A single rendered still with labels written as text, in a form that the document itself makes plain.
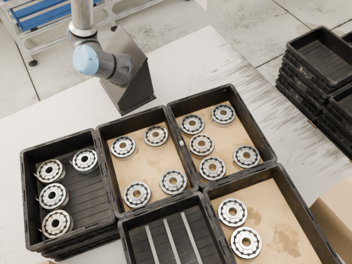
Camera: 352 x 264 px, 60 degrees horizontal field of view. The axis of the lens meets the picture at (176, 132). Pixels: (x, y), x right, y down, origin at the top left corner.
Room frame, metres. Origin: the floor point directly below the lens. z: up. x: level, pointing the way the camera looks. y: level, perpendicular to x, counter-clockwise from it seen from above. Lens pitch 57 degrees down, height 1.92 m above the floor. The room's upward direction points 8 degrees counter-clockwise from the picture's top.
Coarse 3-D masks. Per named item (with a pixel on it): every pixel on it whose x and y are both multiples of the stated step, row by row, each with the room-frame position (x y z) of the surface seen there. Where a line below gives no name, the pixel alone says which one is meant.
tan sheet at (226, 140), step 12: (204, 108) 0.80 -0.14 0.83; (180, 120) 0.76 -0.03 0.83; (204, 120) 0.74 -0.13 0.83; (204, 132) 0.68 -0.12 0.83; (216, 132) 0.67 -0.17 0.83; (228, 132) 0.66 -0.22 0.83; (240, 132) 0.66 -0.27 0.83; (216, 144) 0.62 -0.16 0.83; (228, 144) 0.61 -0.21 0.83; (240, 144) 0.60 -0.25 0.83; (252, 144) 0.59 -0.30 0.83; (192, 156) 0.58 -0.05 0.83; (216, 156) 0.56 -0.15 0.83; (228, 156) 0.55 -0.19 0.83; (228, 168) 0.50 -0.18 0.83
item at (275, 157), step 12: (228, 84) 0.84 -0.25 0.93; (192, 96) 0.80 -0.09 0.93; (240, 96) 0.76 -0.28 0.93; (168, 108) 0.76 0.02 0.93; (252, 120) 0.65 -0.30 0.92; (180, 132) 0.63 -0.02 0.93; (276, 156) 0.48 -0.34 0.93; (192, 168) 0.48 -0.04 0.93; (252, 168) 0.44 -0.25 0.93; (216, 180) 0.42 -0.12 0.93
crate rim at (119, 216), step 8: (144, 112) 0.76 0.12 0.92; (168, 112) 0.74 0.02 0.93; (112, 120) 0.74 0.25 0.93; (120, 120) 0.73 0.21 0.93; (168, 120) 0.70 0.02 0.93; (96, 128) 0.71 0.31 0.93; (96, 136) 0.67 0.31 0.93; (176, 136) 0.62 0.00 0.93; (104, 152) 0.59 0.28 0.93; (184, 152) 0.54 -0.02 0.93; (104, 160) 0.56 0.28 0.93; (184, 160) 0.51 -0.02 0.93; (104, 168) 0.53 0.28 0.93; (192, 176) 0.45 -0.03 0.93; (112, 184) 0.46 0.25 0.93; (112, 192) 0.43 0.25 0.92; (184, 192) 0.39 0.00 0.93; (112, 200) 0.40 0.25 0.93; (160, 200) 0.38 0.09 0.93; (168, 200) 0.37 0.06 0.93; (136, 208) 0.36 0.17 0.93; (144, 208) 0.35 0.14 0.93; (120, 216) 0.34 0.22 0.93
